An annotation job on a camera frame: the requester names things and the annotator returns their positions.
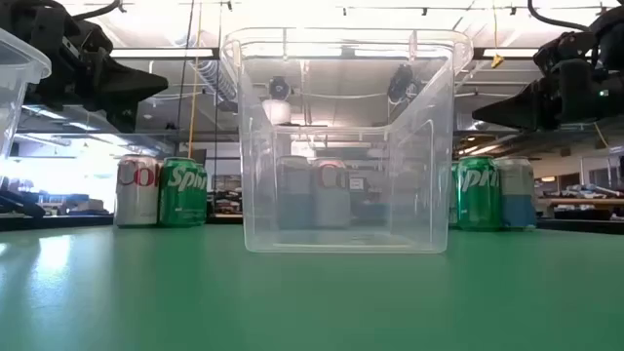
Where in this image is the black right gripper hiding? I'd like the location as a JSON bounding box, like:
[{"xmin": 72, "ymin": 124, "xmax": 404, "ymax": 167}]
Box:
[{"xmin": 471, "ymin": 57, "xmax": 605, "ymax": 133}]

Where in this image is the background workbench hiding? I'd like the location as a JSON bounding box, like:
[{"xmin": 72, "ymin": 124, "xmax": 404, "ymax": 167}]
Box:
[{"xmin": 535, "ymin": 182, "xmax": 624, "ymax": 220}]

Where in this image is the silver ventilation duct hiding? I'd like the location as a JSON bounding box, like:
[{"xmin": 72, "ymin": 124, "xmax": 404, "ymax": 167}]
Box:
[{"xmin": 194, "ymin": 58, "xmax": 240, "ymax": 104}]

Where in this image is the white ceiling light bar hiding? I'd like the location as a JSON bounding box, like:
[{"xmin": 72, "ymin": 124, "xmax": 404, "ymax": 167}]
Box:
[
  {"xmin": 482, "ymin": 47, "xmax": 540, "ymax": 59},
  {"xmin": 109, "ymin": 47, "xmax": 215, "ymax": 60},
  {"xmin": 353, "ymin": 47, "xmax": 452, "ymax": 59}
]

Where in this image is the black round device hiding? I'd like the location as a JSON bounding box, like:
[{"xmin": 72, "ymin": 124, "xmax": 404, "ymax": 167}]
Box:
[{"xmin": 267, "ymin": 75, "xmax": 293, "ymax": 101}]

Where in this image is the yellow hanging cord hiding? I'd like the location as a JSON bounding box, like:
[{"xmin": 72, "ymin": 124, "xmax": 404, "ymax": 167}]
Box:
[{"xmin": 187, "ymin": 0, "xmax": 204, "ymax": 160}]

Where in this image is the clear plastic bin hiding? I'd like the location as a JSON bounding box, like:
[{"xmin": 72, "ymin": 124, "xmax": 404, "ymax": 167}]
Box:
[
  {"xmin": 0, "ymin": 27, "xmax": 53, "ymax": 160},
  {"xmin": 219, "ymin": 26, "xmax": 474, "ymax": 254}
]

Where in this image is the silver and blue soda can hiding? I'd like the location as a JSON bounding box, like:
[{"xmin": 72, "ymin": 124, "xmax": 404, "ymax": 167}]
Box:
[
  {"xmin": 494, "ymin": 156, "xmax": 537, "ymax": 230},
  {"xmin": 276, "ymin": 155, "xmax": 314, "ymax": 230}
]

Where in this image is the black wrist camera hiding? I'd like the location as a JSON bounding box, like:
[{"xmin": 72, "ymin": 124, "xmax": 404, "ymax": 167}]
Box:
[
  {"xmin": 532, "ymin": 31, "xmax": 595, "ymax": 74},
  {"xmin": 28, "ymin": 7, "xmax": 114, "ymax": 55}
]

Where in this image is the silver Diet Coke can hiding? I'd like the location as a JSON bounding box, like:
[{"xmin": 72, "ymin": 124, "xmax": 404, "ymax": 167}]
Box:
[
  {"xmin": 114, "ymin": 154, "xmax": 161, "ymax": 228},
  {"xmin": 311, "ymin": 158, "xmax": 352, "ymax": 229}
]

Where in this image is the black hanging device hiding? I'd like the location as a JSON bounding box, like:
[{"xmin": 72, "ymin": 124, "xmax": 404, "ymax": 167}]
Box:
[{"xmin": 387, "ymin": 62, "xmax": 416, "ymax": 106}]

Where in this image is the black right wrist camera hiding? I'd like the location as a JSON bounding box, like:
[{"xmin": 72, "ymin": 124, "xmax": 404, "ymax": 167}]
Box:
[{"xmin": 532, "ymin": 31, "xmax": 595, "ymax": 74}]

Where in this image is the black hanging cord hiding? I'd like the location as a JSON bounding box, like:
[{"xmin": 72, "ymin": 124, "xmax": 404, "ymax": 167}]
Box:
[{"xmin": 175, "ymin": 0, "xmax": 196, "ymax": 142}]

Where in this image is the white cylinder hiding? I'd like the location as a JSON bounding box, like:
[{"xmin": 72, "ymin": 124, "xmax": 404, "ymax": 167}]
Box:
[{"xmin": 261, "ymin": 98, "xmax": 293, "ymax": 126}]

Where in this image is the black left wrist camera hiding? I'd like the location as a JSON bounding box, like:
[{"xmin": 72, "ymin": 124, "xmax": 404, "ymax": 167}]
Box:
[{"xmin": 28, "ymin": 7, "xmax": 114, "ymax": 55}]

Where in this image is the black camera cable loop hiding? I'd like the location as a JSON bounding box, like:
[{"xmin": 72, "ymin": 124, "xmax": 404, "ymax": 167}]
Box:
[
  {"xmin": 526, "ymin": 0, "xmax": 594, "ymax": 31},
  {"xmin": 72, "ymin": 0, "xmax": 123, "ymax": 21}
]

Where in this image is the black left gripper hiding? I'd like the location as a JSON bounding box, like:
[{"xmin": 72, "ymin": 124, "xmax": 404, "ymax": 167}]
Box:
[{"xmin": 26, "ymin": 43, "xmax": 170, "ymax": 133}]

